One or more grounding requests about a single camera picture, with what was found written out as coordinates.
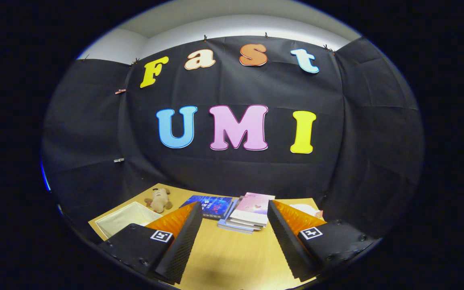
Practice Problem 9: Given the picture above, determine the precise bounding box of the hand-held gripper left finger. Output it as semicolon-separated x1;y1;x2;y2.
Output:
98;201;203;284

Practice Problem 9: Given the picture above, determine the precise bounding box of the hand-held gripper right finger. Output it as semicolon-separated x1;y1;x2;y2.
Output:
267;200;377;282

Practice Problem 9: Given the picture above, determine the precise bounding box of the beige fabric storage box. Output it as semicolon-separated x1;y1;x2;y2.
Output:
95;201;163;239

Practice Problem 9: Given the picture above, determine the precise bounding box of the white plush toy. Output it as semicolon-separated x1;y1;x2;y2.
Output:
288;203;324;220

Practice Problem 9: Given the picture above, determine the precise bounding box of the tan plush dog toy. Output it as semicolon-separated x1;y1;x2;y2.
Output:
144;188;173;214

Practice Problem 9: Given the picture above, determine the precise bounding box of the white paperback book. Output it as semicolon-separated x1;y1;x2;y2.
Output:
226;197;265;231

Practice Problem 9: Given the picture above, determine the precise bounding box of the dark blue book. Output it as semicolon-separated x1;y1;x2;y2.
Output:
180;195;232;220

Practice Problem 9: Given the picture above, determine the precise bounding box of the pink cover book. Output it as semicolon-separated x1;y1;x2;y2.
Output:
229;192;276;227

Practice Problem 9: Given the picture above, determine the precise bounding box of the light blue cover book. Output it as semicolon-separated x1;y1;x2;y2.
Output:
217;198;257;234

